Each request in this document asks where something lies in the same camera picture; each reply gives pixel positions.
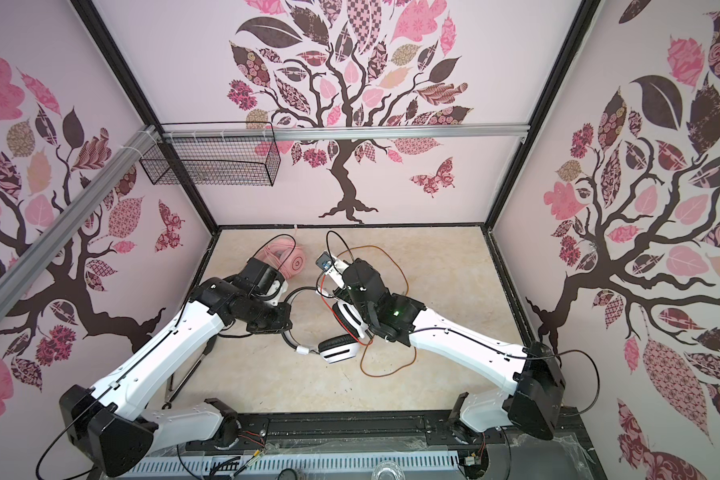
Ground white black headphones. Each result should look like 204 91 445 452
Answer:
278 286 371 365

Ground black wire mesh basket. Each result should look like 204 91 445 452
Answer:
140 120 281 187

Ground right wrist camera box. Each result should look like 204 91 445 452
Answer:
316 251 349 288

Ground white slotted cable duct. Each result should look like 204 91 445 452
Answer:
122 451 461 479

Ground orange headphone cable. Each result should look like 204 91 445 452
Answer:
317 244 420 379

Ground black tongs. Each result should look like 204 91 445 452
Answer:
162 337 217 409

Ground pink headphones with cable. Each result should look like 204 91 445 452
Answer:
254 232 307 280

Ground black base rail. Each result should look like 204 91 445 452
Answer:
142 410 606 479

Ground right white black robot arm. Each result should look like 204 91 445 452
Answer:
316 253 565 440

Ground aluminium rail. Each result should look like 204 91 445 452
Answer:
162 123 530 141
0 125 159 323

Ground left aluminium rail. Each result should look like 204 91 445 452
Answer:
0 125 159 323

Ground back aluminium rail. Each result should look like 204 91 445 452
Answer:
162 123 530 141

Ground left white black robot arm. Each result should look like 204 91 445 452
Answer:
60 258 292 477

